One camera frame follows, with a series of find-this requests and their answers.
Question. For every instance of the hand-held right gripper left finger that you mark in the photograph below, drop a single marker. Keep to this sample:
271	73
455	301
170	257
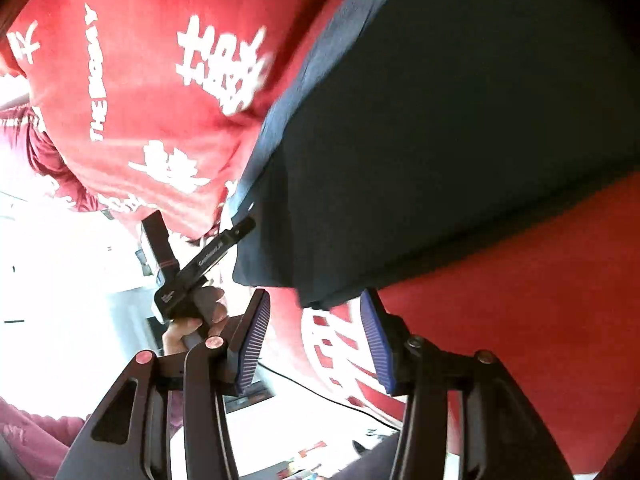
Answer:
252	342

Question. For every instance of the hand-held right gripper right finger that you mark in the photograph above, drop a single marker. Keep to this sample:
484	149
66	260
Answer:
376	347

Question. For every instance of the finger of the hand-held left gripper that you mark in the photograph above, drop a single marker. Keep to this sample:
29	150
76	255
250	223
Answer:
234	236

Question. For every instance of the dark navy pants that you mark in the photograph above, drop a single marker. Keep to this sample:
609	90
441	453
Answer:
425	135

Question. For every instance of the person's left hand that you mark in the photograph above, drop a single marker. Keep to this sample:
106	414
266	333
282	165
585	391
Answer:
216	307

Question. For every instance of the person's blue jeans leg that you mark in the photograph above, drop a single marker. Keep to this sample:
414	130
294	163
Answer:
372	460

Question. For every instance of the red printed blanket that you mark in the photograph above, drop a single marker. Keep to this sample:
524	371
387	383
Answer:
525	285

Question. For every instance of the maroon printed cloth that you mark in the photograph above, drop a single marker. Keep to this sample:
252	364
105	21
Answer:
42	152

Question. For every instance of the red printed quilt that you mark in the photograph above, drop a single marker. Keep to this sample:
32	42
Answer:
140	60

